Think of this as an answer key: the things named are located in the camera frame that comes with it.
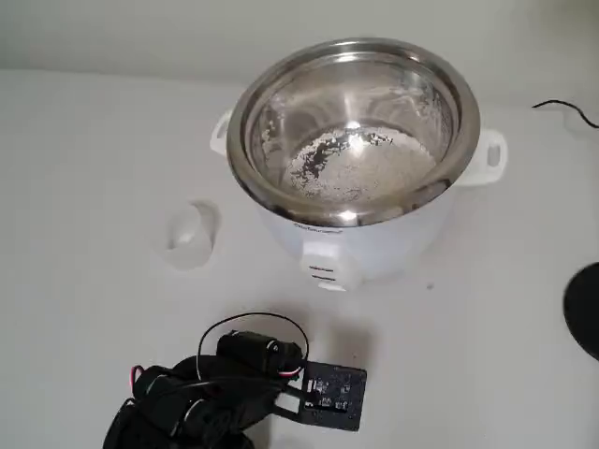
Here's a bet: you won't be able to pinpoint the translucent plastic measuring cup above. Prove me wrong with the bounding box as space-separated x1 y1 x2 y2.
161 199 222 271

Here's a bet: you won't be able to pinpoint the white electric rice cooker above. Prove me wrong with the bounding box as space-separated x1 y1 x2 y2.
210 37 509 294

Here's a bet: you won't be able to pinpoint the white rice grains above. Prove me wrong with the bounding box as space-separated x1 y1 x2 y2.
260 123 439 203

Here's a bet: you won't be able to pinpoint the stainless steel inner pot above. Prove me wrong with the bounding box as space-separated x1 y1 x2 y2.
245 44 458 222

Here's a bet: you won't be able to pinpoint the black round disc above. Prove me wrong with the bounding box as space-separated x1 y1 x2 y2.
563 260 599 361

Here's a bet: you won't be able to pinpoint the thin black servo wire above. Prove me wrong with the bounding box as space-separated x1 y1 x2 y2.
196 311 311 380

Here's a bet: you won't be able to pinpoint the red white servo wires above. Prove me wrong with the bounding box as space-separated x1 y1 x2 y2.
129 365 302 381

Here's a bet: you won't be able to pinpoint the black wrist camera board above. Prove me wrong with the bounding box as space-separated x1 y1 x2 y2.
299 359 369 433

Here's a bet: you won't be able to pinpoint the thin black table cable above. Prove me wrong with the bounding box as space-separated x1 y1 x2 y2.
532 98 599 129

